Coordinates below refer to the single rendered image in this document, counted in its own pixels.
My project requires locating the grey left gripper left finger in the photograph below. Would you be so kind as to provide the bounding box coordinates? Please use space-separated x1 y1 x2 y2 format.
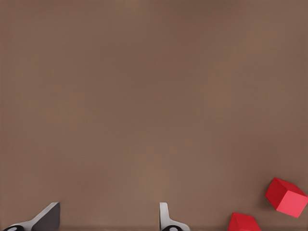
0 202 61 231

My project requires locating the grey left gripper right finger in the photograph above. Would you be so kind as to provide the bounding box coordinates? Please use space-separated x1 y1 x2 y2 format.
159 202 191 231

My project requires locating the red cube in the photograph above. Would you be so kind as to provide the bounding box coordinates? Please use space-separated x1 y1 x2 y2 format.
264 177 308 218
227 212 262 231

